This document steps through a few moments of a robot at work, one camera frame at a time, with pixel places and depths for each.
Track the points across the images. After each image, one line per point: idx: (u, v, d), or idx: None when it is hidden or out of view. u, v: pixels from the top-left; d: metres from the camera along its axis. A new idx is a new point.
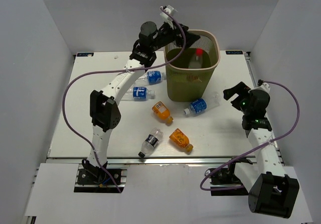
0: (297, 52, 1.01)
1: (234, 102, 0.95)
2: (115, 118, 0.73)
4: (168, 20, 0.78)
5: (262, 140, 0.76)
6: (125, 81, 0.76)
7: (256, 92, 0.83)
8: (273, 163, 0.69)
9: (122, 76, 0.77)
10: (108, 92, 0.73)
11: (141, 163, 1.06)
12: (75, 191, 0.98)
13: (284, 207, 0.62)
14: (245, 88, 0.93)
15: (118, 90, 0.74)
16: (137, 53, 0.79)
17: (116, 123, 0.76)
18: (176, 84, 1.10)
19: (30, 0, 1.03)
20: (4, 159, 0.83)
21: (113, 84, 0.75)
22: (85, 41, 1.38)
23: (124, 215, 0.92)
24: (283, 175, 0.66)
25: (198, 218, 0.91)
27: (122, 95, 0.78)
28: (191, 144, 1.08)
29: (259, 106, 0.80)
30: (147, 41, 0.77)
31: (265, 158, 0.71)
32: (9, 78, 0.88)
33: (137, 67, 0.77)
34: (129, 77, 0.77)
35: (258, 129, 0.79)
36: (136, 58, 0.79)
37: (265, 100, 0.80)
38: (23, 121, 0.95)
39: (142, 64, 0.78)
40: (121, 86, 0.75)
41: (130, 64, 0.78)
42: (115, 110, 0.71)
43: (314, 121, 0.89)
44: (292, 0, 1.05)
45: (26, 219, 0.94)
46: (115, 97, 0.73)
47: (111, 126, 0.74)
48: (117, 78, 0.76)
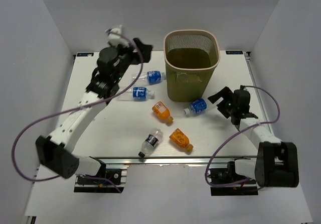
0: (297, 53, 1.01)
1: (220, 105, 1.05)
2: (70, 165, 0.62)
4: (120, 39, 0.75)
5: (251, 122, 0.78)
6: (77, 121, 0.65)
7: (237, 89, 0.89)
8: (268, 135, 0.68)
9: (76, 116, 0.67)
10: (58, 138, 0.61)
11: (141, 163, 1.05)
12: (75, 191, 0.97)
13: (291, 172, 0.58)
14: (229, 92, 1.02)
15: (69, 134, 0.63)
16: (94, 84, 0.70)
17: (72, 172, 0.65)
18: (177, 84, 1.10)
19: (30, 0, 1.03)
20: (5, 159, 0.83)
21: (64, 126, 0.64)
22: (84, 41, 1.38)
23: (124, 215, 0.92)
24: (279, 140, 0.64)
25: (198, 218, 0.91)
27: (75, 138, 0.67)
28: (191, 144, 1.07)
29: (243, 101, 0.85)
30: (107, 69, 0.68)
31: (259, 133, 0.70)
32: (9, 78, 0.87)
33: (94, 100, 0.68)
34: (83, 116, 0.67)
35: (246, 118, 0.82)
36: (93, 91, 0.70)
37: (247, 94, 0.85)
38: (22, 121, 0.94)
39: (100, 96, 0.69)
40: (74, 128, 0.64)
41: (87, 99, 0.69)
42: (69, 155, 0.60)
43: (314, 121, 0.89)
44: (292, 0, 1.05)
45: (26, 219, 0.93)
46: (65, 142, 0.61)
47: (65, 175, 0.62)
48: (68, 119, 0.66)
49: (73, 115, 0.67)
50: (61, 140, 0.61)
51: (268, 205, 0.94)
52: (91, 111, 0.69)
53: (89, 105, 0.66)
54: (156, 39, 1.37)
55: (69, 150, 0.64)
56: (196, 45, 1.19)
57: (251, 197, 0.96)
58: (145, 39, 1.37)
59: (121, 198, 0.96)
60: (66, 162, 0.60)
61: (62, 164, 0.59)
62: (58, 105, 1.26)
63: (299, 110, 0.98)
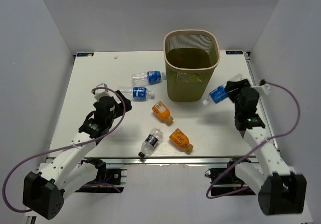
0: (297, 53, 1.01)
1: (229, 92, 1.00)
2: (55, 205, 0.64)
4: (105, 93, 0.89)
5: (259, 138, 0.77)
6: (69, 159, 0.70)
7: (245, 91, 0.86)
8: (276, 162, 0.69)
9: (67, 154, 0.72)
10: (48, 174, 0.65)
11: (141, 163, 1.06)
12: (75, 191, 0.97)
13: (296, 200, 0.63)
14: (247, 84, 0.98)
15: (60, 171, 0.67)
16: (88, 126, 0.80)
17: (55, 212, 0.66)
18: (176, 85, 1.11)
19: (30, 0, 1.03)
20: (5, 159, 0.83)
21: (55, 163, 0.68)
22: (85, 41, 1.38)
23: (124, 215, 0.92)
24: (289, 172, 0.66)
25: (198, 219, 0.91)
27: (65, 176, 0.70)
28: (191, 144, 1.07)
29: (250, 105, 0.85)
30: (104, 113, 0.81)
31: (267, 157, 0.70)
32: (9, 78, 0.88)
33: (86, 139, 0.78)
34: (75, 154, 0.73)
35: (252, 129, 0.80)
36: (85, 131, 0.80)
37: (255, 98, 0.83)
38: (22, 121, 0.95)
39: (92, 136, 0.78)
40: (65, 164, 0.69)
41: (78, 138, 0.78)
42: (56, 194, 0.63)
43: (314, 121, 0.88)
44: (292, 1, 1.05)
45: (26, 219, 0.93)
46: (56, 179, 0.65)
47: (49, 216, 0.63)
48: (61, 155, 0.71)
49: (66, 152, 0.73)
50: (51, 177, 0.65)
51: None
52: (82, 150, 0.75)
53: (81, 144, 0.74)
54: (156, 39, 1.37)
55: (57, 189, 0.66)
56: (196, 45, 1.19)
57: (251, 197, 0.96)
58: (145, 39, 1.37)
59: (121, 198, 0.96)
60: (52, 201, 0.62)
61: (47, 203, 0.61)
62: (58, 105, 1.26)
63: (299, 110, 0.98)
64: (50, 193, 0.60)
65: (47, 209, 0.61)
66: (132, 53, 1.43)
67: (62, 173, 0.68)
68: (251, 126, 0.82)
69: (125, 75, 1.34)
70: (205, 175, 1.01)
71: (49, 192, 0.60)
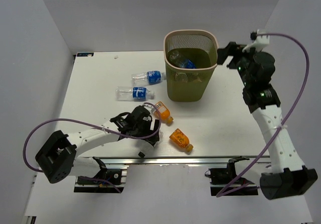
0: (297, 53, 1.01)
1: (231, 66, 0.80)
2: (61, 172, 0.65)
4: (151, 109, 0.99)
5: (273, 123, 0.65)
6: (96, 136, 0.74)
7: (258, 57, 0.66)
8: (289, 154, 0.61)
9: (96, 131, 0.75)
10: (73, 138, 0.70)
11: (141, 163, 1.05)
12: (75, 191, 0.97)
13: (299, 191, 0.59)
14: (237, 47, 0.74)
15: (84, 142, 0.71)
16: (119, 119, 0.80)
17: (57, 180, 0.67)
18: (177, 85, 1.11)
19: (30, 0, 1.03)
20: (5, 159, 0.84)
21: (82, 134, 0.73)
22: (84, 41, 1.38)
23: (124, 215, 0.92)
24: (301, 166, 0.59)
25: (198, 219, 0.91)
27: (83, 149, 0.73)
28: (191, 144, 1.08)
29: (264, 76, 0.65)
30: (139, 115, 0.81)
31: (279, 150, 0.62)
32: (8, 78, 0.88)
33: (115, 130, 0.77)
34: (102, 135, 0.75)
35: (265, 108, 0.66)
36: (116, 123, 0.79)
37: (271, 67, 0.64)
38: (22, 120, 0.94)
39: (119, 130, 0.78)
40: (89, 138, 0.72)
41: (108, 125, 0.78)
42: (69, 161, 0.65)
43: (314, 121, 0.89)
44: (292, 1, 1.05)
45: (26, 219, 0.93)
46: (77, 146, 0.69)
47: (52, 179, 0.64)
48: (90, 130, 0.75)
49: (94, 129, 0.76)
50: (74, 142, 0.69)
51: (268, 204, 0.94)
52: (108, 137, 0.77)
53: (109, 130, 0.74)
54: (156, 40, 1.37)
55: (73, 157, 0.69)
56: (196, 45, 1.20)
57: (251, 197, 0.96)
58: (145, 39, 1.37)
59: (121, 198, 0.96)
60: (64, 166, 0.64)
61: (59, 164, 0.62)
62: (58, 104, 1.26)
63: (299, 110, 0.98)
64: (67, 156, 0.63)
65: (55, 172, 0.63)
66: (132, 53, 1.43)
67: (84, 145, 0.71)
68: (265, 105, 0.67)
69: (125, 75, 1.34)
70: (205, 174, 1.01)
71: (67, 154, 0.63)
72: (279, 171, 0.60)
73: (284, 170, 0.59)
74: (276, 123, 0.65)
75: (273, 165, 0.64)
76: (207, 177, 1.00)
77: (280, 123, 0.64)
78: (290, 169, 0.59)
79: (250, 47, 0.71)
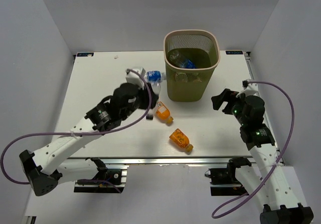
0: (297, 53, 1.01)
1: (227, 109, 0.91)
2: (46, 186, 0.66)
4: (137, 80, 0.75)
5: (269, 160, 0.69)
6: (63, 148, 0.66)
7: (250, 99, 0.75)
8: (285, 191, 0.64)
9: (65, 140, 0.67)
10: (39, 158, 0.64)
11: (142, 163, 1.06)
12: (75, 191, 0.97)
13: None
14: (232, 94, 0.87)
15: (50, 158, 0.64)
16: (97, 112, 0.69)
17: (47, 190, 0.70)
18: (176, 84, 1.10)
19: (30, 0, 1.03)
20: (5, 159, 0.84)
21: (49, 148, 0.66)
22: (84, 41, 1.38)
23: (124, 215, 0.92)
24: (297, 204, 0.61)
25: (198, 219, 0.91)
27: (60, 160, 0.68)
28: (191, 144, 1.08)
29: (257, 115, 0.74)
30: (119, 103, 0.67)
31: (275, 187, 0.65)
32: (9, 78, 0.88)
33: (90, 129, 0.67)
34: (72, 142, 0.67)
35: (261, 147, 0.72)
36: (92, 118, 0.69)
37: (262, 107, 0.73)
38: (22, 120, 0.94)
39: (95, 129, 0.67)
40: (57, 153, 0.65)
41: (80, 126, 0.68)
42: (44, 180, 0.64)
43: (314, 121, 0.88)
44: (292, 1, 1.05)
45: (26, 219, 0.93)
46: (45, 164, 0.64)
47: (40, 193, 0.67)
48: (57, 141, 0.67)
49: (63, 138, 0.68)
50: (40, 163, 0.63)
51: None
52: (83, 140, 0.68)
53: (79, 134, 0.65)
54: (156, 39, 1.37)
55: (51, 171, 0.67)
56: (196, 45, 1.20)
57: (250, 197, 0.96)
58: (145, 39, 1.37)
59: (121, 198, 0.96)
60: (41, 186, 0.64)
61: (35, 186, 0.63)
62: (58, 104, 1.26)
63: (299, 110, 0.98)
64: (35, 181, 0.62)
65: (36, 190, 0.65)
66: (132, 53, 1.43)
67: (54, 160, 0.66)
68: (260, 143, 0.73)
69: (125, 75, 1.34)
70: (205, 174, 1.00)
71: (34, 180, 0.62)
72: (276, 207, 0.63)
73: (281, 207, 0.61)
74: (271, 161, 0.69)
75: (271, 202, 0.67)
76: (207, 177, 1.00)
77: (275, 161, 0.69)
78: (286, 206, 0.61)
79: (242, 93, 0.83)
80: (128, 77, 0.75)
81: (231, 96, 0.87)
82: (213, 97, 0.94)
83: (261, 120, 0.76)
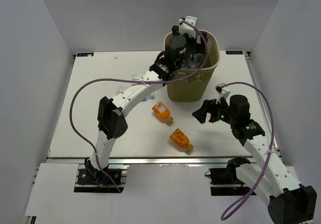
0: (297, 53, 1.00)
1: (214, 118, 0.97)
2: (120, 127, 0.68)
4: (190, 30, 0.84)
5: (263, 150, 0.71)
6: (137, 93, 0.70)
7: (233, 98, 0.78)
8: (284, 175, 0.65)
9: (136, 87, 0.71)
10: (118, 101, 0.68)
11: (141, 163, 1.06)
12: (75, 191, 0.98)
13: (307, 213, 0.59)
14: (211, 102, 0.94)
15: (128, 102, 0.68)
16: (158, 65, 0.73)
17: (120, 134, 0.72)
18: (177, 85, 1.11)
19: (29, 1, 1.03)
20: (5, 159, 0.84)
21: (125, 94, 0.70)
22: (84, 41, 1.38)
23: (124, 216, 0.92)
24: (298, 185, 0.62)
25: (198, 219, 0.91)
27: (131, 107, 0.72)
28: (190, 144, 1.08)
29: (243, 111, 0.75)
30: (173, 56, 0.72)
31: (274, 173, 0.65)
32: (8, 78, 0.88)
33: (155, 80, 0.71)
34: (143, 90, 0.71)
35: (253, 138, 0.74)
36: (155, 71, 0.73)
37: (246, 103, 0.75)
38: (22, 120, 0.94)
39: (160, 78, 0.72)
40: (133, 97, 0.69)
41: (147, 76, 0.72)
42: (122, 121, 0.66)
43: (314, 121, 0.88)
44: (292, 1, 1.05)
45: (26, 219, 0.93)
46: (123, 107, 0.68)
47: (114, 135, 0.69)
48: (130, 88, 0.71)
49: (135, 86, 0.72)
50: (120, 105, 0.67)
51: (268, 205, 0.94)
52: (150, 88, 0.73)
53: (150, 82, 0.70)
54: (156, 39, 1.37)
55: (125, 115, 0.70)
56: None
57: (251, 197, 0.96)
58: (146, 39, 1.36)
59: (120, 198, 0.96)
60: (119, 126, 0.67)
61: (115, 125, 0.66)
62: (58, 104, 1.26)
63: (299, 109, 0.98)
64: (118, 118, 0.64)
65: (114, 130, 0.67)
66: (132, 53, 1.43)
67: (129, 105, 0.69)
68: (252, 135, 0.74)
69: (125, 75, 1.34)
70: (205, 175, 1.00)
71: (117, 117, 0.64)
72: (280, 192, 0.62)
73: (284, 191, 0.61)
74: (265, 149, 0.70)
75: (274, 190, 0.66)
76: (206, 178, 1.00)
77: (268, 149, 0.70)
78: (289, 189, 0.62)
79: (220, 98, 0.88)
80: (181, 28, 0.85)
81: (211, 105, 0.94)
82: (195, 113, 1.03)
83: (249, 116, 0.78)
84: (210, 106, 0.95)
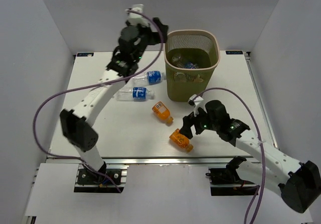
0: (297, 53, 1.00)
1: (199, 130, 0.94)
2: (90, 137, 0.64)
4: (139, 19, 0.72)
5: (255, 143, 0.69)
6: (99, 97, 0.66)
7: (207, 105, 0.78)
8: (283, 160, 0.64)
9: (97, 91, 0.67)
10: (80, 111, 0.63)
11: (142, 163, 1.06)
12: (75, 191, 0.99)
13: (318, 187, 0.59)
14: (190, 117, 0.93)
15: (91, 109, 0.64)
16: (115, 63, 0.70)
17: (92, 144, 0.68)
18: (177, 85, 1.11)
19: (30, 1, 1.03)
20: (5, 159, 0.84)
21: (86, 101, 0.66)
22: (84, 41, 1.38)
23: (124, 215, 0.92)
24: (299, 164, 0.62)
25: (198, 219, 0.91)
27: (97, 114, 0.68)
28: (190, 144, 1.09)
29: (221, 112, 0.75)
30: (128, 50, 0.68)
31: (274, 161, 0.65)
32: (9, 78, 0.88)
33: (115, 79, 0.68)
34: (104, 92, 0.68)
35: (242, 136, 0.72)
36: (113, 69, 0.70)
37: (220, 105, 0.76)
38: (22, 120, 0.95)
39: (120, 76, 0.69)
40: (95, 103, 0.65)
41: (107, 77, 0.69)
42: (90, 130, 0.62)
43: (314, 121, 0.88)
44: (292, 0, 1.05)
45: (26, 219, 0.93)
46: (88, 116, 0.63)
47: (86, 146, 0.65)
48: (90, 94, 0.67)
49: (94, 91, 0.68)
50: (83, 114, 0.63)
51: (268, 205, 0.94)
52: (112, 89, 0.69)
53: (110, 82, 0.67)
54: None
55: (92, 122, 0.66)
56: (196, 45, 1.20)
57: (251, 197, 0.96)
58: None
59: (121, 198, 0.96)
60: (87, 136, 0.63)
61: (83, 136, 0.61)
62: (58, 104, 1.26)
63: (299, 109, 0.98)
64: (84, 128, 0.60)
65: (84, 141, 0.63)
66: None
67: (94, 111, 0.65)
68: (240, 133, 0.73)
69: None
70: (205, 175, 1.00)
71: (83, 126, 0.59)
72: (287, 178, 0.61)
73: (290, 175, 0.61)
74: (257, 141, 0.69)
75: (280, 178, 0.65)
76: (206, 178, 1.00)
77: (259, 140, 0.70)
78: (293, 172, 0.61)
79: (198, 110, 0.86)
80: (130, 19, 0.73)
81: (191, 119, 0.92)
82: (182, 130, 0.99)
83: (229, 116, 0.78)
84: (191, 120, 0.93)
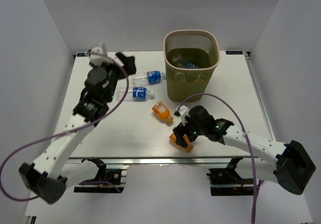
0: (296, 53, 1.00)
1: (192, 137, 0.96)
2: (55, 190, 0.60)
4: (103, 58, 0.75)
5: (240, 136, 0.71)
6: (62, 148, 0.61)
7: (190, 111, 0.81)
8: (269, 145, 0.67)
9: (61, 140, 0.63)
10: (41, 166, 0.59)
11: (142, 163, 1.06)
12: (75, 191, 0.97)
13: (308, 164, 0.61)
14: (179, 126, 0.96)
15: (53, 161, 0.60)
16: (83, 106, 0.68)
17: (57, 196, 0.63)
18: (177, 85, 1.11)
19: (30, 1, 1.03)
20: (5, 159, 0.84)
21: (49, 153, 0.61)
22: (84, 41, 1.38)
23: (124, 216, 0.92)
24: (284, 146, 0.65)
25: (198, 219, 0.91)
27: (62, 164, 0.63)
28: (190, 144, 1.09)
29: (204, 115, 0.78)
30: (96, 92, 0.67)
31: (260, 148, 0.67)
32: (9, 78, 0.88)
33: (83, 124, 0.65)
34: (69, 141, 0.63)
35: (227, 133, 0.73)
36: (79, 113, 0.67)
37: (201, 108, 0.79)
38: (22, 120, 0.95)
39: (88, 121, 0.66)
40: (59, 154, 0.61)
41: (72, 122, 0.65)
42: (53, 184, 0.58)
43: (314, 121, 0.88)
44: (292, 0, 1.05)
45: (26, 219, 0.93)
46: (50, 170, 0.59)
47: (51, 199, 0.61)
48: (53, 144, 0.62)
49: (58, 140, 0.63)
50: (44, 169, 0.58)
51: (268, 205, 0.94)
52: (78, 136, 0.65)
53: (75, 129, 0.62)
54: (156, 40, 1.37)
55: (56, 175, 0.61)
56: (196, 45, 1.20)
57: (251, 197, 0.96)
58: (146, 39, 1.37)
59: (121, 198, 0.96)
60: (50, 191, 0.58)
61: (45, 193, 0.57)
62: (58, 104, 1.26)
63: (299, 110, 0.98)
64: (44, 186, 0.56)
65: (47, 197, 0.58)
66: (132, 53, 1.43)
67: (57, 163, 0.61)
68: (225, 130, 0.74)
69: None
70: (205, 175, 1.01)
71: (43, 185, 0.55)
72: (276, 161, 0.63)
73: (278, 158, 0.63)
74: (242, 133, 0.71)
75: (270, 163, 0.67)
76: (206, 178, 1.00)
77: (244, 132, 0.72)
78: (280, 154, 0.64)
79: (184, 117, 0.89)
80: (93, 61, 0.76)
81: (181, 128, 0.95)
82: (178, 141, 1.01)
83: (213, 118, 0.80)
84: (181, 130, 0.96)
